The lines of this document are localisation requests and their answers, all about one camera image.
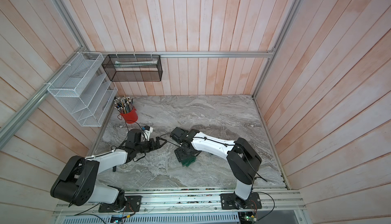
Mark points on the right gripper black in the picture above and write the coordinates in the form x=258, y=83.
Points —
x=179, y=154

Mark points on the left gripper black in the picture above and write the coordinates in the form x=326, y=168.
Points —
x=158, y=144

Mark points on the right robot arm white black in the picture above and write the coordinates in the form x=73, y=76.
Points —
x=243, y=160

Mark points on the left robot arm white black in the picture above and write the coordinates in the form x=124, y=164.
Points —
x=76, y=184

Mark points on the red pencil cup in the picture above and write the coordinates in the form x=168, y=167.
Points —
x=129, y=118

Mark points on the pencils bundle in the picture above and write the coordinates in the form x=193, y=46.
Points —
x=124, y=104

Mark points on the black mesh basket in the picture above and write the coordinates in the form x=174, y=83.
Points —
x=133, y=67

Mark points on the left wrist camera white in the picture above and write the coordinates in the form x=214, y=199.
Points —
x=147, y=130

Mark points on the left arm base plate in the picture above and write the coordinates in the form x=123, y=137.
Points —
x=127, y=203

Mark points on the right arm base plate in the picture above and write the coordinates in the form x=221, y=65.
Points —
x=230, y=201

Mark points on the white wire mesh shelf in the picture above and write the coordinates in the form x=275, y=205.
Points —
x=84, y=93

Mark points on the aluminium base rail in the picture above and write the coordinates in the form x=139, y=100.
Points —
x=208, y=200

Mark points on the aluminium frame rail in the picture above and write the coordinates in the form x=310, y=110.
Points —
x=194, y=54

